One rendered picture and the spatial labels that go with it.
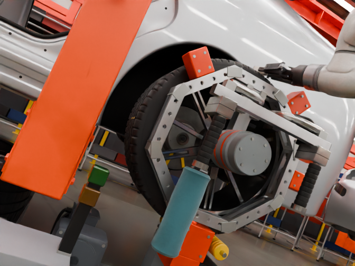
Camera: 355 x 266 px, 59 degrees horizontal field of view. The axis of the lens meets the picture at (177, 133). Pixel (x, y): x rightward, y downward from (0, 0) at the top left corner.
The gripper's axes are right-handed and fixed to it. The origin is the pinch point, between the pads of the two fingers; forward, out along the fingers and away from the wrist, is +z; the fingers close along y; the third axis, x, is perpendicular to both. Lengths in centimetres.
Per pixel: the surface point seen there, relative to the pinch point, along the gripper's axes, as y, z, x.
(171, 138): 8, 37, -38
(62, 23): 37, 418, 58
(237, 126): -7.1, -9.2, -26.3
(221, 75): -20.3, -3.5, -14.4
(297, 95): 6.4, -15.8, -4.5
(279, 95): 0.1, -13.3, -8.9
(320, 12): 223, 150, 212
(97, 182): -51, -17, -60
